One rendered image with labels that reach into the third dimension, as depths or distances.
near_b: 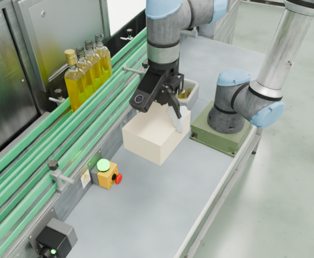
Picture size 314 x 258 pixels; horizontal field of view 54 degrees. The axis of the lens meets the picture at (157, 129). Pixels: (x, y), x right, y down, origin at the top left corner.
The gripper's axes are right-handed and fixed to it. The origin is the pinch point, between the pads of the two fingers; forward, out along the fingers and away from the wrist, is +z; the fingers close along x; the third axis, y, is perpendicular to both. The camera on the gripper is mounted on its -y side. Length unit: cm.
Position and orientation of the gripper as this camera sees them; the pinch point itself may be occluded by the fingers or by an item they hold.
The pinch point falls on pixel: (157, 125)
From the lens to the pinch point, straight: 84.9
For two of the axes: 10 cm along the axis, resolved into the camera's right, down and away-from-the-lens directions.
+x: -8.4, -3.7, 3.9
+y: 5.4, -5.7, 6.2
